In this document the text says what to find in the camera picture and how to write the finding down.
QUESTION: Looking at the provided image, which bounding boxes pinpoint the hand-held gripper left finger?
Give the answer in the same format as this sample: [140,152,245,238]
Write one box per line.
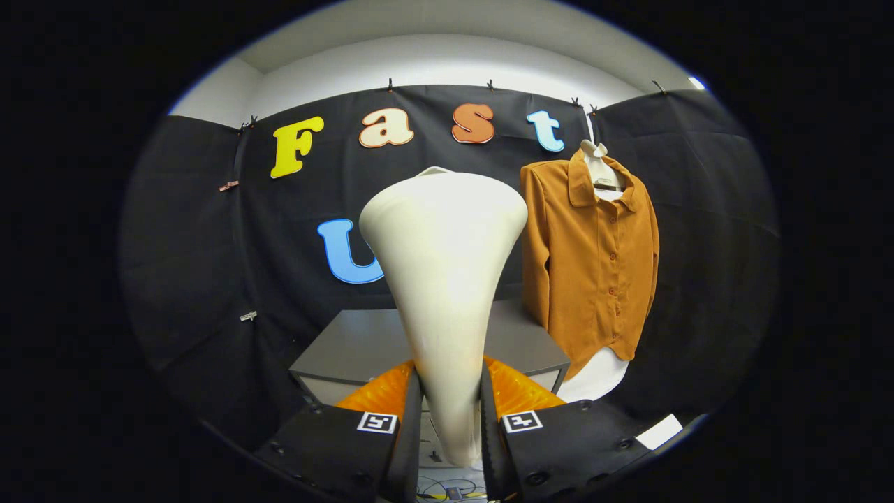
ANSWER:
[252,359,424,501]

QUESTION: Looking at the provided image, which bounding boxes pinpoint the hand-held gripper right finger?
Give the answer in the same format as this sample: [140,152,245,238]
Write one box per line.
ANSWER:
[479,356,661,501]

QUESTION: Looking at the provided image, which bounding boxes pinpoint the orange button-up shirt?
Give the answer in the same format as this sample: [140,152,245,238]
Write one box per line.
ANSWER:
[519,149,661,382]

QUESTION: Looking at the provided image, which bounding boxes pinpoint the grey cabinet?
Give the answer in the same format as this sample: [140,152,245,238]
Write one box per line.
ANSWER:
[288,300,571,483]

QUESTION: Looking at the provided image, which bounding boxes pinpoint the white mannequin torso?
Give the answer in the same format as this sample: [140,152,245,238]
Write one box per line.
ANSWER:
[557,139,631,404]

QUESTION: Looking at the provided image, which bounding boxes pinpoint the white paper sheet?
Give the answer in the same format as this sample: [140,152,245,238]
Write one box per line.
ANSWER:
[636,414,684,451]

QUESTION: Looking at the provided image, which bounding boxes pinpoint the row of black cloth clips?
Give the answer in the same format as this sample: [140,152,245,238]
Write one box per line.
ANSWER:
[241,78,668,133]

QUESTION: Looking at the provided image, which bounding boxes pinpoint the tangled cables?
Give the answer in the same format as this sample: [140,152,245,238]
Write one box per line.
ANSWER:
[418,477,488,501]

